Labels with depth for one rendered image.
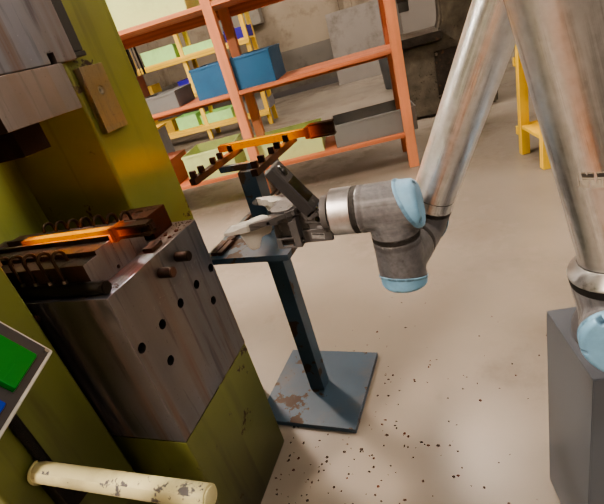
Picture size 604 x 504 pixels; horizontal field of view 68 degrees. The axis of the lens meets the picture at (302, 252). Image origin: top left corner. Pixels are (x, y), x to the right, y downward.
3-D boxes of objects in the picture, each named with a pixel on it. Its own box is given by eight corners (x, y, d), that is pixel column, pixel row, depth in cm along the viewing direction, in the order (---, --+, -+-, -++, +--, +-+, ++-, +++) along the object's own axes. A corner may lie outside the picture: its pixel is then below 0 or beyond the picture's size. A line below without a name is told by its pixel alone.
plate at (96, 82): (128, 124, 128) (101, 62, 121) (108, 133, 121) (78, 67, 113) (123, 125, 129) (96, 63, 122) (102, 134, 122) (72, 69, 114)
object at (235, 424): (285, 440, 164) (245, 342, 144) (244, 548, 133) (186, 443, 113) (162, 430, 185) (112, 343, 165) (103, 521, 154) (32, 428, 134)
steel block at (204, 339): (245, 342, 143) (195, 218, 124) (186, 442, 112) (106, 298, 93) (112, 343, 165) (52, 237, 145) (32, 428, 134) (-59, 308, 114)
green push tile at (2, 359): (38, 354, 67) (-10, 327, 64) (16, 389, 60) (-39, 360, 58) (31, 361, 67) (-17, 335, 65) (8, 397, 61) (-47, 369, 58)
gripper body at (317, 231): (275, 250, 89) (332, 245, 85) (262, 211, 85) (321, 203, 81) (287, 232, 95) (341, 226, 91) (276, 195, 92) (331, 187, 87)
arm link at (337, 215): (344, 197, 78) (354, 177, 86) (318, 200, 80) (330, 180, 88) (354, 242, 82) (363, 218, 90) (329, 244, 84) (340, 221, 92)
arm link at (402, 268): (438, 268, 91) (430, 214, 86) (421, 301, 83) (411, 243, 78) (394, 266, 96) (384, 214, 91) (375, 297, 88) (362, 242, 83)
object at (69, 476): (223, 492, 83) (213, 474, 80) (209, 520, 78) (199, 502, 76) (53, 468, 99) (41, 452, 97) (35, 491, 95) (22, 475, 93)
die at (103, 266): (148, 246, 114) (134, 216, 111) (96, 290, 98) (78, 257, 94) (34, 258, 130) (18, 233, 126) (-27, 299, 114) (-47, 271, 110)
